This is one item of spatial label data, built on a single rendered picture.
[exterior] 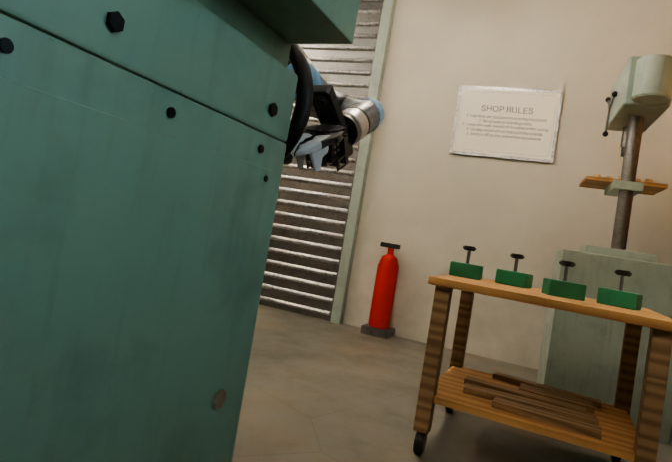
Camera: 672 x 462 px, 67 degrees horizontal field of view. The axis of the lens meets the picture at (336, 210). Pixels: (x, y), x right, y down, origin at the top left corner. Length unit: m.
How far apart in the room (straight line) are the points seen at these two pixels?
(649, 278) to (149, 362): 2.18
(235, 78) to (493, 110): 3.02
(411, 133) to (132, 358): 3.18
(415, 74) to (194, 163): 3.23
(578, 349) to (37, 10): 2.30
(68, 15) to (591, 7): 3.49
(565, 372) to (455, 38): 2.26
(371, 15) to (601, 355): 2.66
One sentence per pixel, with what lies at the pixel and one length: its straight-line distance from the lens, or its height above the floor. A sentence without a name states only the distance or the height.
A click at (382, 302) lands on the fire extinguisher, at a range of 3.33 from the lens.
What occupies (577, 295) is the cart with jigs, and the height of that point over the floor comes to 0.54.
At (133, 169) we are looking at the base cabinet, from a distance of 0.46.
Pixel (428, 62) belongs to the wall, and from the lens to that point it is 3.69.
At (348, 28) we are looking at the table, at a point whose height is 0.85.
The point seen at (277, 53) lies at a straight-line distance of 0.67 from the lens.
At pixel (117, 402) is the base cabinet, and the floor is 0.43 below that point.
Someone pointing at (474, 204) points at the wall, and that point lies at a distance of 3.41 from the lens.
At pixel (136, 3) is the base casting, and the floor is 0.76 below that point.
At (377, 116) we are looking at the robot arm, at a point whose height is 0.88.
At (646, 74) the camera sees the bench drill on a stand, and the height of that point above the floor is 1.45.
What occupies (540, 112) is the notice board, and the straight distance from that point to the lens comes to 3.49.
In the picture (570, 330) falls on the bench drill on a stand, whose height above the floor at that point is 0.36.
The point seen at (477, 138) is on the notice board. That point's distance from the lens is 3.46.
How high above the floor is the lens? 0.61
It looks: 3 degrees up
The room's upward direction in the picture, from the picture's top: 10 degrees clockwise
